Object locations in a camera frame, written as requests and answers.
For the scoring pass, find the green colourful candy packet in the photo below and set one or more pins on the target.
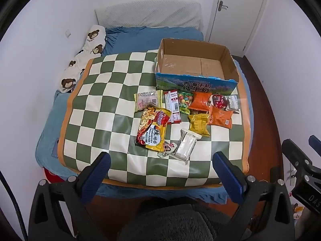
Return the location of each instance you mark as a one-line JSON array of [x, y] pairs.
[[185, 101]]

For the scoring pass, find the white door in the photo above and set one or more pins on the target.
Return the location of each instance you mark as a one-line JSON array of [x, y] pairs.
[[240, 12]]

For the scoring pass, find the red snack packet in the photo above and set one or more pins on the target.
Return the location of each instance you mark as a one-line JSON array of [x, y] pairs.
[[219, 101]]

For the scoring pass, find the white wafer packet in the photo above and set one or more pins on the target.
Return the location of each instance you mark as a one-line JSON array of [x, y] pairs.
[[186, 144]]

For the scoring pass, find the pale yellow snack packet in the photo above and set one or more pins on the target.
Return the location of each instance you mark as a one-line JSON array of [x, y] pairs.
[[148, 100]]

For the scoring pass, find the clear white snack packet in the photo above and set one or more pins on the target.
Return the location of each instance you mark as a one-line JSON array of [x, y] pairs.
[[232, 103]]

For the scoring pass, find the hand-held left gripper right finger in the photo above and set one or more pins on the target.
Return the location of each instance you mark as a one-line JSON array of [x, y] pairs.
[[227, 174]]

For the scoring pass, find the cardboard box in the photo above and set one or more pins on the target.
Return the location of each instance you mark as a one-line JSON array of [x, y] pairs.
[[190, 62]]

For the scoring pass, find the red object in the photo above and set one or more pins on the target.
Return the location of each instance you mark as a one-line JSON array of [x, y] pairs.
[[51, 177]]

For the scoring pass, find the yellow instant noodle packet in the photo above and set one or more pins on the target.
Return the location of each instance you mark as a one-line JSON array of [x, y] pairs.
[[153, 130]]

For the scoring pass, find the orange snack packet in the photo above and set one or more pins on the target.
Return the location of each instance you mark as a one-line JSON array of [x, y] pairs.
[[220, 116], [200, 101]]

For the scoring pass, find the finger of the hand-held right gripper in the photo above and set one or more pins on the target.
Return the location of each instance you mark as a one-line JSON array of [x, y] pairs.
[[293, 152], [316, 144]]

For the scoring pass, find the grey fuzzy seat cushion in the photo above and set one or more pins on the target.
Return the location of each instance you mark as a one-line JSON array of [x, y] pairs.
[[175, 226]]

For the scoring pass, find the blue bed sheet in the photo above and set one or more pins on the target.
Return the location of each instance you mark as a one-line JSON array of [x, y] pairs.
[[150, 32]]

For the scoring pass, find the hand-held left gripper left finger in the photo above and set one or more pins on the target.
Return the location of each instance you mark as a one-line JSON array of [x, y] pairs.
[[100, 170]]

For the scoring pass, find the red white sachet strip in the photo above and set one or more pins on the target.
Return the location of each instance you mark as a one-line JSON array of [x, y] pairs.
[[173, 105]]

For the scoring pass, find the small clear red packet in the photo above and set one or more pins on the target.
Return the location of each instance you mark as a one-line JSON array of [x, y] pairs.
[[168, 148]]

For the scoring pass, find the white wall switch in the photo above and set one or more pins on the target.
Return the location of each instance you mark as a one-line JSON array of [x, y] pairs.
[[67, 33]]

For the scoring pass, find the green white checkered mat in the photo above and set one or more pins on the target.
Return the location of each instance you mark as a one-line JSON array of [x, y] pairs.
[[105, 105]]

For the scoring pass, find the white quilted pillow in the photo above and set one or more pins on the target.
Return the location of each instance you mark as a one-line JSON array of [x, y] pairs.
[[148, 13]]

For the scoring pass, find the bear print pillow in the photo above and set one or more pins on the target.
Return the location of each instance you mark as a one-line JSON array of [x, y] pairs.
[[85, 52]]

